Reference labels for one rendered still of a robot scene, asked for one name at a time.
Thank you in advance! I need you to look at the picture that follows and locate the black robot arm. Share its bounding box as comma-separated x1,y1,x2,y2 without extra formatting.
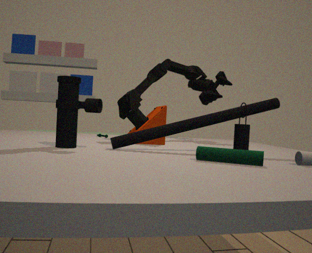
117,59,207,130

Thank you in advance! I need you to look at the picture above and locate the black post with cap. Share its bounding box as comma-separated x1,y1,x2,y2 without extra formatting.
55,76,81,149

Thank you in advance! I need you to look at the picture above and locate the green cylinder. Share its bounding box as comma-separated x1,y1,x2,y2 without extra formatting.
196,146,264,167

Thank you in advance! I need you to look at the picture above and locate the grey cylinder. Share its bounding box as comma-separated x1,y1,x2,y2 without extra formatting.
295,151,312,166

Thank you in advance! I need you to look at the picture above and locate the black metal rail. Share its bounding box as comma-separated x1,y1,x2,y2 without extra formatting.
110,98,280,149

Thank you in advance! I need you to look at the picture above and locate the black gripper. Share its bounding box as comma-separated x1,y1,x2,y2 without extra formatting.
198,71,232,105

